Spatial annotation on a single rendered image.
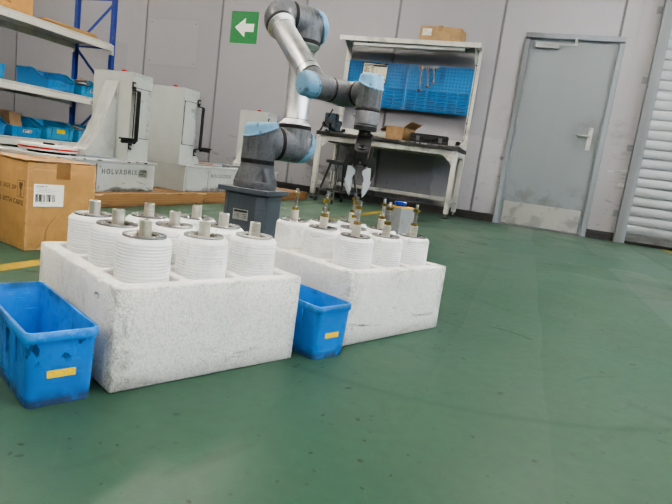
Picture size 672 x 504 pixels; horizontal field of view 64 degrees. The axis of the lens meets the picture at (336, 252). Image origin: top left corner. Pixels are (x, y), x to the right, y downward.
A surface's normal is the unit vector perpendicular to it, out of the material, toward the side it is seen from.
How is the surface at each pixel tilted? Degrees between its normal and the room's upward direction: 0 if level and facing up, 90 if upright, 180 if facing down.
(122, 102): 90
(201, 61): 90
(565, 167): 90
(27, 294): 88
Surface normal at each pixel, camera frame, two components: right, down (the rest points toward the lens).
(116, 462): 0.14, -0.98
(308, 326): -0.70, 0.06
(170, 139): -0.33, 0.11
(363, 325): 0.70, 0.21
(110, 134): 0.93, 0.18
